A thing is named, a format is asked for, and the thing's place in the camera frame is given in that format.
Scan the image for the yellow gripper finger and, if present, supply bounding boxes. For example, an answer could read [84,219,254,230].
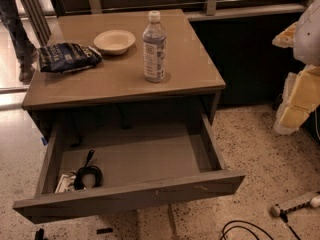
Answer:
[272,22,297,48]
[273,65,320,135]

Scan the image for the clear blue plastic water bottle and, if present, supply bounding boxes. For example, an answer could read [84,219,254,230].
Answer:
[143,11,167,83]

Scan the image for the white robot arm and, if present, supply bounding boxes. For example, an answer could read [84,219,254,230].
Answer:
[272,0,320,135]

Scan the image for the open grey top drawer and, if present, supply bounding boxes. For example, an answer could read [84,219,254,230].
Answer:
[13,114,245,224]

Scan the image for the white power strip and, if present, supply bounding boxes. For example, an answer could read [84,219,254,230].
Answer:
[270,191,320,217]

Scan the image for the white paper bowl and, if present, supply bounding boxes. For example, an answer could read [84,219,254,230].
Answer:
[94,30,136,55]

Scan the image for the dark blue chip bag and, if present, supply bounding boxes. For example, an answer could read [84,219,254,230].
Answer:
[38,43,102,73]

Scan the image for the small black floor object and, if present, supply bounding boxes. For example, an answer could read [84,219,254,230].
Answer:
[96,228,113,235]

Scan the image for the person legs in jeans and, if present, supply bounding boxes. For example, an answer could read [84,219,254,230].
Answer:
[0,0,38,84]

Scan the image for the black floor cable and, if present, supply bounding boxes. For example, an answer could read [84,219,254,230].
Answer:
[219,213,303,240]

